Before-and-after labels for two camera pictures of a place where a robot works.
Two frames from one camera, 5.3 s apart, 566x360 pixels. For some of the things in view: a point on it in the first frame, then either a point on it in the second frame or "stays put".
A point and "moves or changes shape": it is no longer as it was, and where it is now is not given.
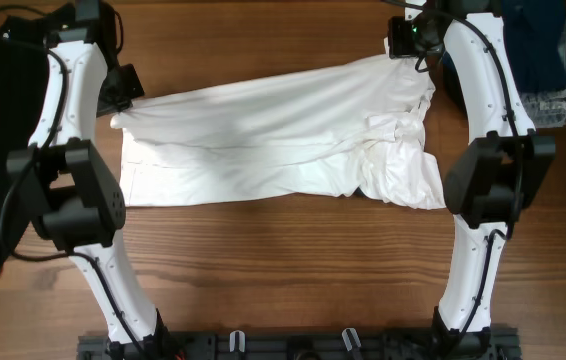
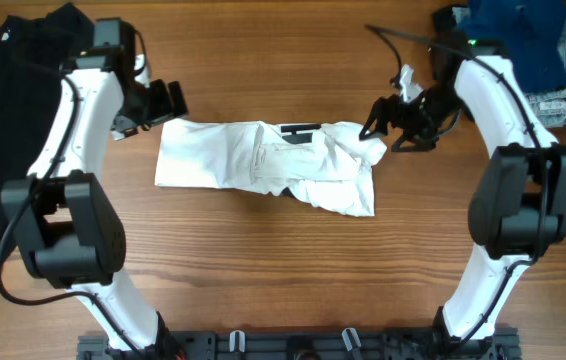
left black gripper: [134, 90] -> [163, 109]
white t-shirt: [353, 127] moves or changes shape
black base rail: [497, 345] stays put
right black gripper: [398, 47] -> [380, 112]
